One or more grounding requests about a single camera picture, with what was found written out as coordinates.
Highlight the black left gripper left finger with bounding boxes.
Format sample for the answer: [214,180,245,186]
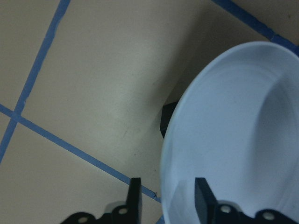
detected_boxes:
[126,177,142,224]

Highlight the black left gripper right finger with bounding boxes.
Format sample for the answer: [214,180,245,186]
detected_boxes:
[194,177,218,224]

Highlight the light blue plate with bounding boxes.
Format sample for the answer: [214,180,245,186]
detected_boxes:
[160,42,299,224]

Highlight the black plate rack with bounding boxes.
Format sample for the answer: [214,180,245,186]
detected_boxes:
[160,100,179,138]

